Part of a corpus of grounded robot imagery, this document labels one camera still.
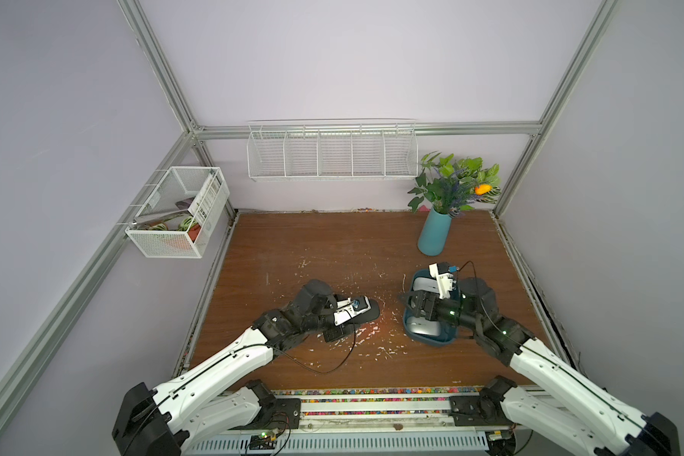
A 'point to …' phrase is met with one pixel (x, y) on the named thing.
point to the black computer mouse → (369, 315)
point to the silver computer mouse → (423, 325)
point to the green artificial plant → (451, 186)
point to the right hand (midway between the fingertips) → (405, 296)
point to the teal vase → (434, 234)
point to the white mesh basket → (180, 215)
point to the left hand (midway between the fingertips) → (351, 312)
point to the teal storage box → (447, 331)
